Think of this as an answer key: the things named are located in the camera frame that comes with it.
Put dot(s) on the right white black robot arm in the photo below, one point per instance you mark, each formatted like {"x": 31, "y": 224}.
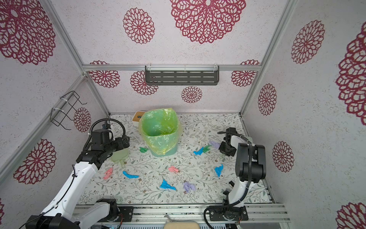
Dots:
{"x": 250, "y": 166}

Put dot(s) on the pink paper scrap left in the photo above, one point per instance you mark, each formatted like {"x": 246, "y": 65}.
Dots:
{"x": 108, "y": 174}

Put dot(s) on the dark grey wall shelf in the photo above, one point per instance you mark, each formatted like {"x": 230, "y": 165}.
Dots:
{"x": 182, "y": 76}

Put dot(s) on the beige object at bottom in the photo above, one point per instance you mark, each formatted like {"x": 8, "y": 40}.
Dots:
{"x": 179, "y": 224}

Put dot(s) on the light green dustpan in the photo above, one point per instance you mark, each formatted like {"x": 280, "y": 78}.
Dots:
{"x": 120, "y": 157}

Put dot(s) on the black wire wall rack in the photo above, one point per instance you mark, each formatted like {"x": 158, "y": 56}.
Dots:
{"x": 58, "y": 115}

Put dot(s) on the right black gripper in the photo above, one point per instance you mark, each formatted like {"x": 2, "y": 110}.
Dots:
{"x": 222, "y": 150}

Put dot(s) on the purple paper scrap near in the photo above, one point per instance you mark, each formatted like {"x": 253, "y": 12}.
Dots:
{"x": 189, "y": 187}

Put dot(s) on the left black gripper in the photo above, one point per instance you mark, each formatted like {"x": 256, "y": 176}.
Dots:
{"x": 120, "y": 145}

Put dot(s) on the pink paper scrap centre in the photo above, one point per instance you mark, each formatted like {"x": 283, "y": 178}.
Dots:
{"x": 173, "y": 169}

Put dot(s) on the pink paper scrap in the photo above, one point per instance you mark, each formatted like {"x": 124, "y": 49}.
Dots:
{"x": 173, "y": 169}
{"x": 108, "y": 174}

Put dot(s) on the purple paper scrap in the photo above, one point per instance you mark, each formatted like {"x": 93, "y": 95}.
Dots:
{"x": 189, "y": 187}
{"x": 214, "y": 144}

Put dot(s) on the white wooden-top tissue box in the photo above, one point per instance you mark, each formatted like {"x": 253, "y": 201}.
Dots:
{"x": 137, "y": 117}

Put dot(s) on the blue green paper scrap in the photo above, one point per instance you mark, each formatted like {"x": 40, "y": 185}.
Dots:
{"x": 202, "y": 150}

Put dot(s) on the purple paper scrap far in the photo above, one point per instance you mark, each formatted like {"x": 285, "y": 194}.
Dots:
{"x": 214, "y": 144}

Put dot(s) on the green paper scrap left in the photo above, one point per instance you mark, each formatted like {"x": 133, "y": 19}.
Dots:
{"x": 143, "y": 150}

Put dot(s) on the green bin with bag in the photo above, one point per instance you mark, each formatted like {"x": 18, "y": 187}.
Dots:
{"x": 161, "y": 129}

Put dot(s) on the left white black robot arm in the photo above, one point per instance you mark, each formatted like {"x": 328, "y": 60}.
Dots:
{"x": 59, "y": 213}

